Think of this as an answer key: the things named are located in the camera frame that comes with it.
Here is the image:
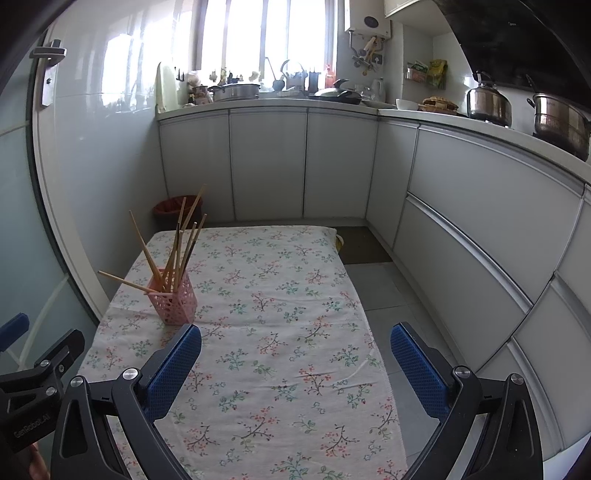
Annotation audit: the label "red trash bin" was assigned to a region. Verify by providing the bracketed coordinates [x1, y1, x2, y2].
[153, 196, 204, 232]

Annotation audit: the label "brown floor mat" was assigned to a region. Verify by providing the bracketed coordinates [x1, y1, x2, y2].
[335, 225, 393, 265]

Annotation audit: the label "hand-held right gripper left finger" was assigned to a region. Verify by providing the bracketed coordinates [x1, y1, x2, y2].
[50, 323, 204, 480]

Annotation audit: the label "steel kettle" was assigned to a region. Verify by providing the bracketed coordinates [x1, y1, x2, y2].
[465, 70, 513, 127]

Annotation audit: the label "steel stockpot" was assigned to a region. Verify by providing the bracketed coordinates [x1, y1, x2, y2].
[526, 74, 591, 161]

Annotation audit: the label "black range hood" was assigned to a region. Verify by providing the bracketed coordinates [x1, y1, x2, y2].
[434, 0, 591, 100]

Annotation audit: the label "pale cutting board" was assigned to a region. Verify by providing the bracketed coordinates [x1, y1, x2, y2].
[154, 62, 178, 113]

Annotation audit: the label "wide steel pot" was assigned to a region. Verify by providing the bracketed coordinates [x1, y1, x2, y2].
[208, 82, 262, 102]

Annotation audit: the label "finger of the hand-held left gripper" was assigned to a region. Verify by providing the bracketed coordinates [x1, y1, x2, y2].
[0, 328, 86, 416]
[0, 312, 30, 354]

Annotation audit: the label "kitchen window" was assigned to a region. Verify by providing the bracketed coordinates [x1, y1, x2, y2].
[198, 0, 340, 75]

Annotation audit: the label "yellow packet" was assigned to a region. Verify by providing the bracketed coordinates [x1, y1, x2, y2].
[427, 59, 448, 89]

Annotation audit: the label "floral tablecloth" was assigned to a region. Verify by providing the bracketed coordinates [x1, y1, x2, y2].
[76, 225, 409, 480]

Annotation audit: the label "white wall water heater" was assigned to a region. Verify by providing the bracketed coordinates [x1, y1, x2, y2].
[345, 0, 393, 40]

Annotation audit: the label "woven basket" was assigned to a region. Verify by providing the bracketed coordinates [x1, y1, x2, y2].
[421, 96, 460, 114]

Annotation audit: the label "black wok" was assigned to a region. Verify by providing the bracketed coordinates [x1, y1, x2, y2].
[308, 78, 363, 104]

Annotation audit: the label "pink perforated chopstick holder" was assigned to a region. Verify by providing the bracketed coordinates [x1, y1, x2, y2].
[147, 268, 198, 326]

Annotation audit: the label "light wooden chopstick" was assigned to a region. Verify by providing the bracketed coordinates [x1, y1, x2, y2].
[98, 270, 160, 294]

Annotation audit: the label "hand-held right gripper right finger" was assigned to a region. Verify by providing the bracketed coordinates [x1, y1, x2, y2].
[390, 322, 546, 480]

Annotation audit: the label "metal door handle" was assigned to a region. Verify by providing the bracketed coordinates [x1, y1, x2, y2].
[29, 40, 66, 109]

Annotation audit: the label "bunch of wooden chopsticks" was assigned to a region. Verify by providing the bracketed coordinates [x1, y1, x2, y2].
[128, 185, 208, 294]

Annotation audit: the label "white kitchen cabinets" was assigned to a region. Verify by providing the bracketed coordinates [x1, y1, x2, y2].
[156, 99, 591, 462]

